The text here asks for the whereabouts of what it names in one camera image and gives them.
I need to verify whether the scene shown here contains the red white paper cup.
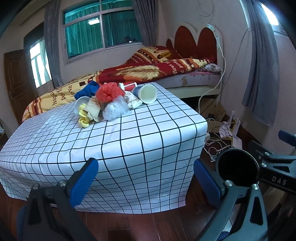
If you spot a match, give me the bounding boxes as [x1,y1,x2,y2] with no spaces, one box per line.
[118,82,137,92]

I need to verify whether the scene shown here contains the grey curtain right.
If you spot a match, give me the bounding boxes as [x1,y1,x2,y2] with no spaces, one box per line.
[242,1,280,127]

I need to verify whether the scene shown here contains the white black grid tablecloth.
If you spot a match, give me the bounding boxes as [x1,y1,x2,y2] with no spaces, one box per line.
[1,85,207,214]

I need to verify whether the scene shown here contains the grey curtain middle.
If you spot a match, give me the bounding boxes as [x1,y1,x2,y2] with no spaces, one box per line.
[132,0,159,46]

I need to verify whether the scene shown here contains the blue cloth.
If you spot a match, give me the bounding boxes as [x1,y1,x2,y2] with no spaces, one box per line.
[74,80,99,100]

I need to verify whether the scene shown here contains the green curtained window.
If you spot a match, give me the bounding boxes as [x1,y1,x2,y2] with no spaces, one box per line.
[62,1,142,60]

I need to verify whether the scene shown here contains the white bed frame with mattress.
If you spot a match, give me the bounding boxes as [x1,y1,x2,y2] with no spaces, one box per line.
[152,22,226,99]

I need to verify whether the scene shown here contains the yellow crumpled paper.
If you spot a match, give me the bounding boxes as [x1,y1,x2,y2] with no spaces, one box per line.
[78,103,90,128]

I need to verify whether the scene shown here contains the blue paper cup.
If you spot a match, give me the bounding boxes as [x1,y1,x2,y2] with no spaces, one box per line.
[132,84,157,104]

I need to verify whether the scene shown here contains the grey curtain left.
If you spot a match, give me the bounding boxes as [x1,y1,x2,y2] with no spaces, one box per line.
[44,0,63,88]

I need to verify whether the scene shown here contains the white blue plastic cup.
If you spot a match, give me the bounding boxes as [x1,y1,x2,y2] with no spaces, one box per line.
[74,96,90,116]

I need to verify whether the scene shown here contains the black round trash bin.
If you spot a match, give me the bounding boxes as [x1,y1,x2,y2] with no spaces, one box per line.
[215,148,259,187]

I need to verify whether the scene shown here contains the red plastic bag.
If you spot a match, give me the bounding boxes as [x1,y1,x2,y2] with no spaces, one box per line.
[95,82,125,103]

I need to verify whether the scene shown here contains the grey curtain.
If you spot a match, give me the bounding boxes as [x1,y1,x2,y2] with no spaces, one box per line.
[132,0,159,46]
[44,0,63,88]
[242,1,280,127]

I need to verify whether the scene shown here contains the white knotted tissue bundle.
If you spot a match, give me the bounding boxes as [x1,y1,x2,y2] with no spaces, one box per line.
[124,91,142,109]

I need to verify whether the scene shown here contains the red heart-shaped headboard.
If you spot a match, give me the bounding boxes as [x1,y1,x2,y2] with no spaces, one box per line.
[166,25,218,64]

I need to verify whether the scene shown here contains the white hanging cable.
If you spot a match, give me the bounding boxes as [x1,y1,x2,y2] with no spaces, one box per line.
[197,22,227,114]

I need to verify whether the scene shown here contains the brown wooden door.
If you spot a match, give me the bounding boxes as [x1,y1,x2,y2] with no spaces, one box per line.
[4,49,38,124]

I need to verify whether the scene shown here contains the red yellow printed blanket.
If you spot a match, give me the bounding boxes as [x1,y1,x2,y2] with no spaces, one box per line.
[22,46,214,121]

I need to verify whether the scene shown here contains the clear plastic bag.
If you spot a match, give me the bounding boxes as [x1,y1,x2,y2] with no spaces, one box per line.
[102,95,129,121]

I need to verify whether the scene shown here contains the beige bag with rubber band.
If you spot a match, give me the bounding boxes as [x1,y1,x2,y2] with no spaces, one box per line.
[83,97,103,122]

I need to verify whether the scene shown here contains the small bright window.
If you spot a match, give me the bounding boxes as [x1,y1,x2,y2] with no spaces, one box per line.
[29,37,52,88]

